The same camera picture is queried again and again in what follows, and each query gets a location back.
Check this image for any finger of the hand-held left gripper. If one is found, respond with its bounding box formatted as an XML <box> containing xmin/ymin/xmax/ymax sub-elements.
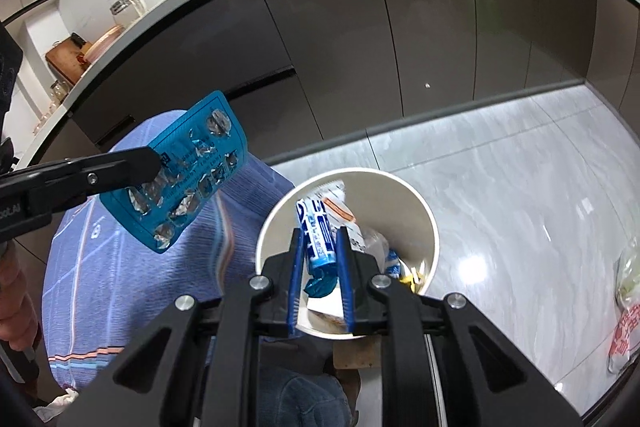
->
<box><xmin>27</xmin><ymin>146</ymin><xmax>162</xmax><ymax>212</ymax></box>

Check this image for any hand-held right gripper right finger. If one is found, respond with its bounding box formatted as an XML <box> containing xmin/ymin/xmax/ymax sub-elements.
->
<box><xmin>334</xmin><ymin>226</ymin><xmax>583</xmax><ymax>427</ymax></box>

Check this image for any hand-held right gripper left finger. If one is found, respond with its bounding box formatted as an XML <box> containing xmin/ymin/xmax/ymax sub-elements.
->
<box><xmin>57</xmin><ymin>227</ymin><xmax>306</xmax><ymax>427</ymax></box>

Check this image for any blue mint roll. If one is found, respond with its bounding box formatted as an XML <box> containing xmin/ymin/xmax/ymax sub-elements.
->
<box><xmin>296</xmin><ymin>199</ymin><xmax>346</xmax><ymax>298</ymax></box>

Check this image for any clear plastic bag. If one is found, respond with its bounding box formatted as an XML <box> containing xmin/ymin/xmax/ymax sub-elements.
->
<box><xmin>360</xmin><ymin>229</ymin><xmax>391</xmax><ymax>268</ymax></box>

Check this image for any yellow snack packet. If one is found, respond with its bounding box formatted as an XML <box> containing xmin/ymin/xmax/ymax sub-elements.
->
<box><xmin>400</xmin><ymin>264</ymin><xmax>428</xmax><ymax>293</ymax></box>

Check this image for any red and white packet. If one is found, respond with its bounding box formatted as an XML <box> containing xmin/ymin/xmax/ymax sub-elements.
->
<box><xmin>315</xmin><ymin>179</ymin><xmax>363</xmax><ymax>253</ymax></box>

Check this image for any cream round trash bin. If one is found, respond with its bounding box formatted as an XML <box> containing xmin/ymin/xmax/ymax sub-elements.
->
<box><xmin>255</xmin><ymin>167</ymin><xmax>441</xmax><ymax>340</ymax></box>

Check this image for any blue blister pack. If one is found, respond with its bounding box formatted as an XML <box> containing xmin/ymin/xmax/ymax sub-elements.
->
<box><xmin>99</xmin><ymin>90</ymin><xmax>249</xmax><ymax>254</ymax></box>

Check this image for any person's left hand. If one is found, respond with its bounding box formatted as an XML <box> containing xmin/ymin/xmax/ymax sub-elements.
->
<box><xmin>0</xmin><ymin>247</ymin><xmax>43</xmax><ymax>353</ymax></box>

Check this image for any brown wooden board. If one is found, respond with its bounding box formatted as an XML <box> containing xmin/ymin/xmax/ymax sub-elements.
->
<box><xmin>332</xmin><ymin>334</ymin><xmax>385</xmax><ymax>372</ymax></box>

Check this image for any person's blue jeans leg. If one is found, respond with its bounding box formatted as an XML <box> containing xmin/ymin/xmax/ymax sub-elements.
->
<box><xmin>257</xmin><ymin>364</ymin><xmax>353</xmax><ymax>427</ymax></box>

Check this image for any blue checked tablecloth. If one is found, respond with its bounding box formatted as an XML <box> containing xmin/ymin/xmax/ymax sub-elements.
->
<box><xmin>42</xmin><ymin>109</ymin><xmax>301</xmax><ymax>390</ymax></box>

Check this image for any wooden cutting board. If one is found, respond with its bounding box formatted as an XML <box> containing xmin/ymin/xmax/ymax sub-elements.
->
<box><xmin>45</xmin><ymin>32</ymin><xmax>93</xmax><ymax>85</ymax></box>

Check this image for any woven basket on counter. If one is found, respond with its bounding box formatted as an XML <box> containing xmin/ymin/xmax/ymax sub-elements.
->
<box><xmin>82</xmin><ymin>24</ymin><xmax>126</xmax><ymax>62</ymax></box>

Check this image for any glass electric kettle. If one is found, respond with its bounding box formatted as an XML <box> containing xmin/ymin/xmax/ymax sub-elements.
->
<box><xmin>109</xmin><ymin>0</ymin><xmax>147</xmax><ymax>28</ymax></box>

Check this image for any grey kitchen cabinet unit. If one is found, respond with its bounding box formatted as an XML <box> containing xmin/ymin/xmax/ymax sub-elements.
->
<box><xmin>65</xmin><ymin>0</ymin><xmax>640</xmax><ymax>168</ymax></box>

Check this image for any white plastic bag red print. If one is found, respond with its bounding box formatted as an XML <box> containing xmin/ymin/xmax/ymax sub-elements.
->
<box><xmin>606</xmin><ymin>247</ymin><xmax>640</xmax><ymax>375</ymax></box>

